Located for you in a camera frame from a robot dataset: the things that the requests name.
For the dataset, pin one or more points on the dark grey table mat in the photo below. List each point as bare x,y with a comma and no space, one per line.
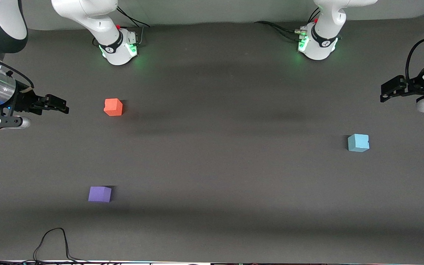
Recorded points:
234,176

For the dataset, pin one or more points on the purple foam block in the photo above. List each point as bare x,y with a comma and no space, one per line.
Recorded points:
99,194

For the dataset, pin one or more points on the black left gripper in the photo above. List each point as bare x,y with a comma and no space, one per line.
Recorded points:
415,87

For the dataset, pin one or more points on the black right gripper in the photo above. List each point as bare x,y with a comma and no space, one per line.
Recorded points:
24,101

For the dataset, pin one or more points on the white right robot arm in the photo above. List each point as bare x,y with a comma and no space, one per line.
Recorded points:
87,14

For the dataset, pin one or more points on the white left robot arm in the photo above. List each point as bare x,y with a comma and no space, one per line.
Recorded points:
322,36

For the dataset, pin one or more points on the light blue foam block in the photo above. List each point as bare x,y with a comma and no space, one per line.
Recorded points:
358,142

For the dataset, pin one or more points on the orange foam block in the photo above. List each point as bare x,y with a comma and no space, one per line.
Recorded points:
113,107

